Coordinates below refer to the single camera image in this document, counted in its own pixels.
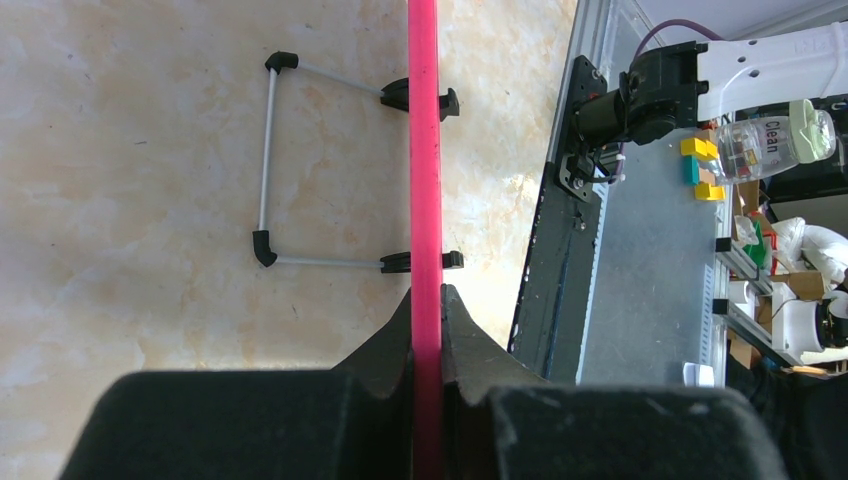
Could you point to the yellow toy block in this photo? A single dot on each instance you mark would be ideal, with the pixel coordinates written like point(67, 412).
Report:
point(707, 192)
point(702, 150)

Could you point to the teal toy block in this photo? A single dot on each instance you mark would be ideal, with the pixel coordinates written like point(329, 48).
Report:
point(691, 172)

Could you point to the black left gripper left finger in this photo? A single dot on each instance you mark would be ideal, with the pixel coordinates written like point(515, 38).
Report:
point(377, 421)

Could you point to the pink framed whiteboard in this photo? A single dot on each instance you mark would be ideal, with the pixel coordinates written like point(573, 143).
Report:
point(426, 239)

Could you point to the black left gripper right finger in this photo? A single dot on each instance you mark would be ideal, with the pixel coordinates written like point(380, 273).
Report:
point(472, 363)

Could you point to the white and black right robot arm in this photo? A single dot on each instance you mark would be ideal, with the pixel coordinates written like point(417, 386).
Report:
point(688, 85)

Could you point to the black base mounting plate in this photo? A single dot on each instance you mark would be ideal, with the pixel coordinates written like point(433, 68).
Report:
point(550, 315)

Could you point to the black whiteboard foot clip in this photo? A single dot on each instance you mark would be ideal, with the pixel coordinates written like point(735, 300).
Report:
point(452, 260)
point(449, 105)

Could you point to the clear plastic cup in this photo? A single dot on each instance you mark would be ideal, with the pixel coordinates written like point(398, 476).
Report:
point(759, 148)

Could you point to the grey wire whiteboard stand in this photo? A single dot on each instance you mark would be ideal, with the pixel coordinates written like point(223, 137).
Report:
point(392, 95)

